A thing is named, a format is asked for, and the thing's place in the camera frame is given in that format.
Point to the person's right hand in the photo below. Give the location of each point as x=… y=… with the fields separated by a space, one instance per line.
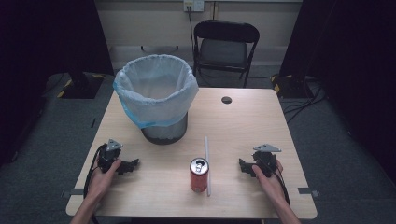
x=271 y=185

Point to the black stand base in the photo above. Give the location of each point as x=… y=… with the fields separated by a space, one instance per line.
x=291 y=87

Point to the person's left hand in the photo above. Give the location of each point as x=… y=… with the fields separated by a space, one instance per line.
x=101 y=183

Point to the white straw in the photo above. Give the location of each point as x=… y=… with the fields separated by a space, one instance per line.
x=207 y=149

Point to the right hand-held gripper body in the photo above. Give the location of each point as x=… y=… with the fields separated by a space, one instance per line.
x=264 y=158

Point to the grey tape strip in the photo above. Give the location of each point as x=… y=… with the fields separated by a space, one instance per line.
x=74 y=192
x=308 y=191

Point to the grey mesh trash can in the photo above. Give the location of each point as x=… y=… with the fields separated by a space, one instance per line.
x=166 y=133

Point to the white wall outlet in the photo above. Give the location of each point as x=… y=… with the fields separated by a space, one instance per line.
x=193 y=5

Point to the black folding chair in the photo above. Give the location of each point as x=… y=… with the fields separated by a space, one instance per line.
x=222 y=51

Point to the red drink can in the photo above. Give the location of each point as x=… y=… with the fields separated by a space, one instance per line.
x=198 y=179

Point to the white and blue trash bag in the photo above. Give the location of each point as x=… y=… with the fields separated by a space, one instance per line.
x=155 y=102

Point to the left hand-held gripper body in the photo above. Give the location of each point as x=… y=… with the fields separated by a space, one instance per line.
x=107 y=158

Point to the dark curtain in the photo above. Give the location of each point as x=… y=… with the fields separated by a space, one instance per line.
x=355 y=77
x=37 y=62

